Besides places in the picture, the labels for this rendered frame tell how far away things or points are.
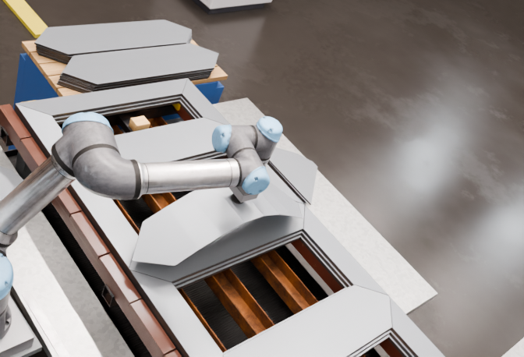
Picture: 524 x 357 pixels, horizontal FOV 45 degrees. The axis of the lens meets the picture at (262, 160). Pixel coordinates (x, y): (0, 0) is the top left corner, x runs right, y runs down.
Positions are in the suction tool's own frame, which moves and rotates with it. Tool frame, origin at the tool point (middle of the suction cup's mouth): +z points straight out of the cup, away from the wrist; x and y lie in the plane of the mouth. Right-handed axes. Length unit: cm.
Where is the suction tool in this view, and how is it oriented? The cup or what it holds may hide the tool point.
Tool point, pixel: (235, 201)
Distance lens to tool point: 193.8
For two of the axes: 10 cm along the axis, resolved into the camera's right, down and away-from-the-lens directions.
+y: -5.6, -6.6, 4.9
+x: -7.5, 1.7, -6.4
